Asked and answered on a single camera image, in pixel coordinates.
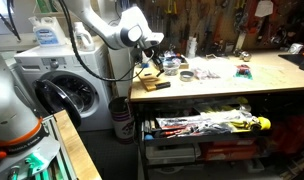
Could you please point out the red plastic case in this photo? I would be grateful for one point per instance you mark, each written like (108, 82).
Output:
(228, 151)

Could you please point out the white washing machine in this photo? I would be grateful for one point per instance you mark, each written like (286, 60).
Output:
(28, 63)

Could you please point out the clear plastic storage bin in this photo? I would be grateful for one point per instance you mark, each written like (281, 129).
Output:
(172, 154)

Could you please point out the yellow power tool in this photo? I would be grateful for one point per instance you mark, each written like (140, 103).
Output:
(263, 123)

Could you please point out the shallow wooden tray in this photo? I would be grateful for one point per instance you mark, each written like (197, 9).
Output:
(183, 65)

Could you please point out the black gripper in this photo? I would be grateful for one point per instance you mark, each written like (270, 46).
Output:
(157, 60)

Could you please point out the white tape roll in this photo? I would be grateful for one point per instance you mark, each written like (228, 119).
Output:
(296, 48)

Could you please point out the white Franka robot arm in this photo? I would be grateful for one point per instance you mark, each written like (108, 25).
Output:
(8, 110)

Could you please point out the slim white bottle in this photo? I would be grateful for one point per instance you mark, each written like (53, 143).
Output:
(192, 50)

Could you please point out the white paper sheet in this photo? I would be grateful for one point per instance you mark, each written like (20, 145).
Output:
(263, 8)

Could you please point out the clear plastic bags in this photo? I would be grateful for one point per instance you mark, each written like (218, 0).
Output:
(205, 71)

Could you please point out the small white plastic bottle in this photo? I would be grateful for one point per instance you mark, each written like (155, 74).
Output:
(83, 38)

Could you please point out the red and green small item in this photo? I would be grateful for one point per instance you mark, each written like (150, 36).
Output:
(243, 71)

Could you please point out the black tray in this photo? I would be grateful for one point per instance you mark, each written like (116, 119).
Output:
(295, 60)

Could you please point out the black tool drawer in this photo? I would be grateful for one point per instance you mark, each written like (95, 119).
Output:
(192, 139)

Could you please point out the striped waste bucket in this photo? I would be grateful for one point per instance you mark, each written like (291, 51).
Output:
(122, 123)

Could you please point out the clear plastic jar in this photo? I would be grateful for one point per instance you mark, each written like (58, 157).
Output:
(171, 69)

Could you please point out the green mount bracket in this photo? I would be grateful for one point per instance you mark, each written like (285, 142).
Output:
(33, 163)

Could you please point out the black metal workbench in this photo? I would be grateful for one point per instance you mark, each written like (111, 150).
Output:
(275, 100)

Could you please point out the pegboard tool wall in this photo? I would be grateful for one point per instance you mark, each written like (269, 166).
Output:
(218, 20)

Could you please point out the large white detergent jug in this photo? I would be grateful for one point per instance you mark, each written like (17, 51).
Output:
(47, 35)

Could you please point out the chrome round object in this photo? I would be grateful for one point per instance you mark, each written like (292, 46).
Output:
(246, 56)

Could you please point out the wooden chopping board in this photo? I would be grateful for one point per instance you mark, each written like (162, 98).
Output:
(148, 81)

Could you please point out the black washing machine door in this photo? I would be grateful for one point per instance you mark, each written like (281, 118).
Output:
(52, 100)

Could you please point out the green container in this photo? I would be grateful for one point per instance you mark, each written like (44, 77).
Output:
(42, 6)

